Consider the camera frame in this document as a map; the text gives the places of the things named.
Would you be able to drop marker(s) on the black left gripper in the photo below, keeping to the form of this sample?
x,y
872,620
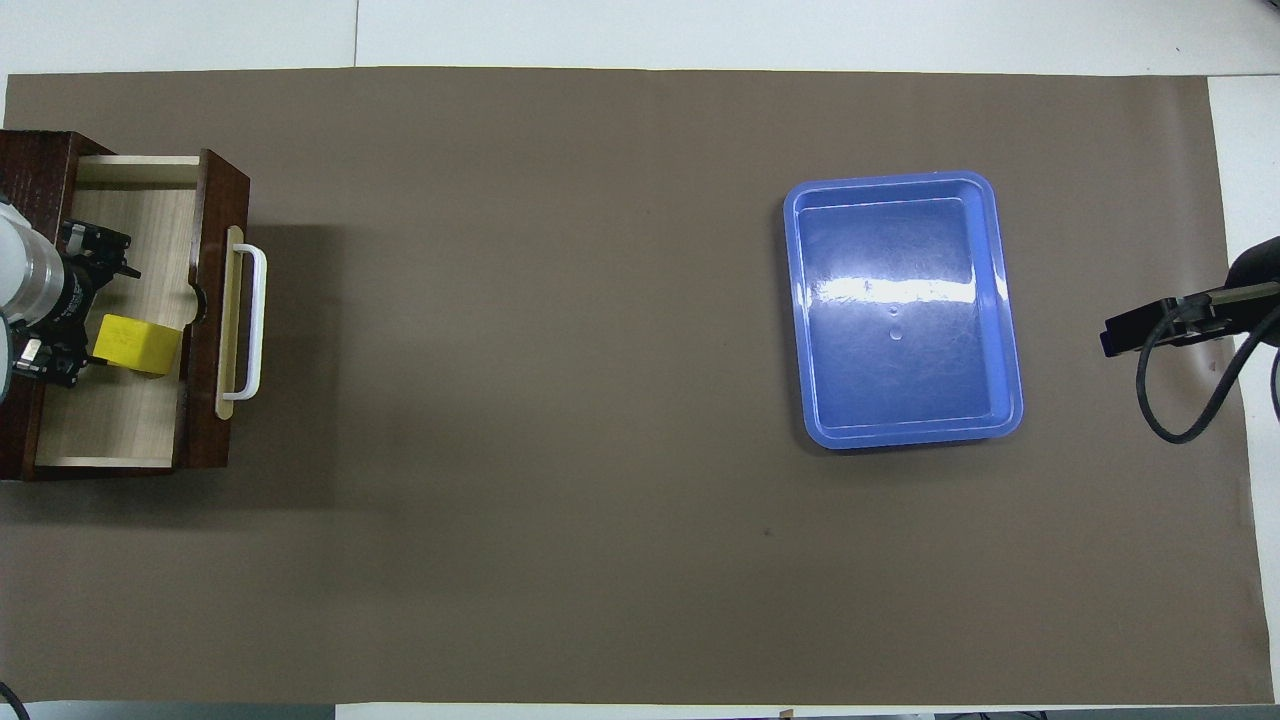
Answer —
x,y
70,292

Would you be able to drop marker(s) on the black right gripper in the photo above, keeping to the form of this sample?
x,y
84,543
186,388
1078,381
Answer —
x,y
1258,265

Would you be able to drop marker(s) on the yellow cube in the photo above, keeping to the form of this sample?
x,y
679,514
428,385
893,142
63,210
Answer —
x,y
135,343

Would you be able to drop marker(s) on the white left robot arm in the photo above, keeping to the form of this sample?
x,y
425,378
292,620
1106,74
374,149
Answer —
x,y
20,260

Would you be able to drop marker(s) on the dark wooden drawer cabinet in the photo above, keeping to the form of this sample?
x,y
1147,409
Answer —
x,y
30,160

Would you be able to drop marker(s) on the blue plastic tray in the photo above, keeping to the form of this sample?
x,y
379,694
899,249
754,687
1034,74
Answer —
x,y
900,310

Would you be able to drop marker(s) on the brown paper table mat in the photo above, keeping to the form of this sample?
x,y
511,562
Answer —
x,y
550,400

